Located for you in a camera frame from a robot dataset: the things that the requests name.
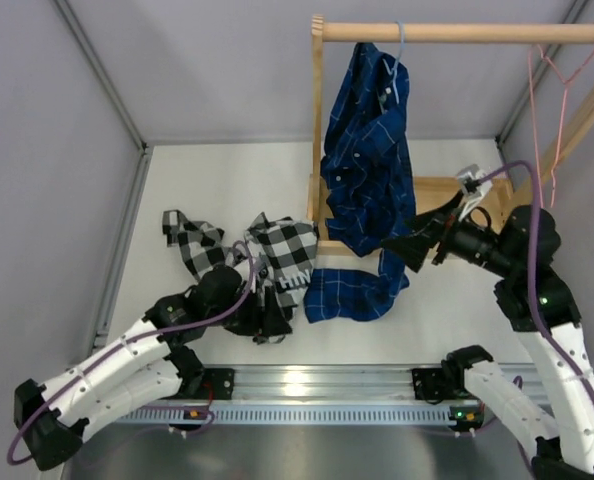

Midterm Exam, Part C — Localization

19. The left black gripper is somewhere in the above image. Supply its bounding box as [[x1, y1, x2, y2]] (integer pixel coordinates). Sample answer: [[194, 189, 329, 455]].
[[206, 285, 291, 336]]

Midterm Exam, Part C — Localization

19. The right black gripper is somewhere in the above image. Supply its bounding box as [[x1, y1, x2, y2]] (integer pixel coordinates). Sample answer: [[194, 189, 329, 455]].
[[379, 190, 517, 278]]

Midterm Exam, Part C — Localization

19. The black white checkered shirt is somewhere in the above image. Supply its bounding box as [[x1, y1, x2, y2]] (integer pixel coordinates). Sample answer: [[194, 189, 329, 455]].
[[162, 210, 318, 344]]

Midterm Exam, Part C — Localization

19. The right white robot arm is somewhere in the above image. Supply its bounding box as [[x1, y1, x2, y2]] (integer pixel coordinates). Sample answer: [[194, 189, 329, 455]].
[[382, 194, 594, 479]]

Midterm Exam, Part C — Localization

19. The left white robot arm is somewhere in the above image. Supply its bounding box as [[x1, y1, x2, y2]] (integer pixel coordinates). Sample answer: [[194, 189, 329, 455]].
[[12, 262, 267, 471]]

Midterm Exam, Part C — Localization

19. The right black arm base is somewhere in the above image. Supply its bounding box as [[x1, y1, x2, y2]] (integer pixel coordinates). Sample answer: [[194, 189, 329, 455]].
[[411, 367, 470, 405]]

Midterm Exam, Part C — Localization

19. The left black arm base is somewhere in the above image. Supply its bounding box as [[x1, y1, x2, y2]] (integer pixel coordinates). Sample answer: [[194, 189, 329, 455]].
[[171, 367, 235, 400]]

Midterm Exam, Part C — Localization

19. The blue plaid shirt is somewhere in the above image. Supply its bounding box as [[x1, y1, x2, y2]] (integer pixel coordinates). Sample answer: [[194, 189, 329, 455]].
[[304, 43, 416, 324]]

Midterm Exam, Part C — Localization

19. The wooden clothes rack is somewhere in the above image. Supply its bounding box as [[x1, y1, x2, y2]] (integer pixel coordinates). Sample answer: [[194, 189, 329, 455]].
[[307, 15, 594, 256]]

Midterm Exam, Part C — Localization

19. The aluminium mounting rail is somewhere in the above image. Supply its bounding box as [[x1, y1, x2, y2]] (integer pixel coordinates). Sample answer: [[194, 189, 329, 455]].
[[59, 363, 553, 404]]

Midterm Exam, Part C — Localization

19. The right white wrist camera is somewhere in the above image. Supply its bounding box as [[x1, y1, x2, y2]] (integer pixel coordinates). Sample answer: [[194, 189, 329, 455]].
[[456, 164, 492, 221]]

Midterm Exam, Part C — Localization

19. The blue wire hanger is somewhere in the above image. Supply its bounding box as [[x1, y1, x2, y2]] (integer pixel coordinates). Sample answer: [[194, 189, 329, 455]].
[[384, 21, 406, 104]]

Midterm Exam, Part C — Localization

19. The slotted grey cable duct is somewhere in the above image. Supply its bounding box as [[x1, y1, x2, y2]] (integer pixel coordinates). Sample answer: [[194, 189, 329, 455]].
[[117, 403, 456, 426]]

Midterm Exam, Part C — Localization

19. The pink wire hanger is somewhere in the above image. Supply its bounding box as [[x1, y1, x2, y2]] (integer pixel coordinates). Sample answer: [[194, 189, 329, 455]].
[[526, 20, 594, 210]]

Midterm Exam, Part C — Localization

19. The right aluminium frame post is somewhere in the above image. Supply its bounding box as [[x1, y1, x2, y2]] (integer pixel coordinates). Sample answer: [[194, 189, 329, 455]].
[[494, 0, 593, 150]]

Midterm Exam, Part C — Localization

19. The aluminium frame post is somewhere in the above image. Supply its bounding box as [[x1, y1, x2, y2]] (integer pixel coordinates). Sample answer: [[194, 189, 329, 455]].
[[494, 0, 593, 150], [49, 0, 151, 151]]

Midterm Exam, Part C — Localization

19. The left aluminium frame post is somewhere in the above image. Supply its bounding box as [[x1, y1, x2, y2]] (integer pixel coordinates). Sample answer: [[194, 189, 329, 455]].
[[49, 0, 151, 151]]

